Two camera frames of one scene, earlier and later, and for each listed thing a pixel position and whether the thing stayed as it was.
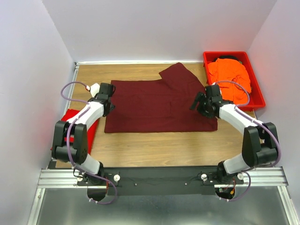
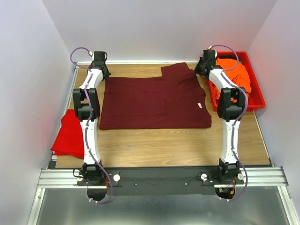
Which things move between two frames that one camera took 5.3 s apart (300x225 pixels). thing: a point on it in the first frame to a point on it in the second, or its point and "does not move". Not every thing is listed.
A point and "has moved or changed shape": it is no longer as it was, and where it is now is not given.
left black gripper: (113, 107) to (107, 73)
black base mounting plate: (160, 181) does not move
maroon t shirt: (164, 105) has moved or changed shape
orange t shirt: (233, 79) does not move
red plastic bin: (257, 97) does not move
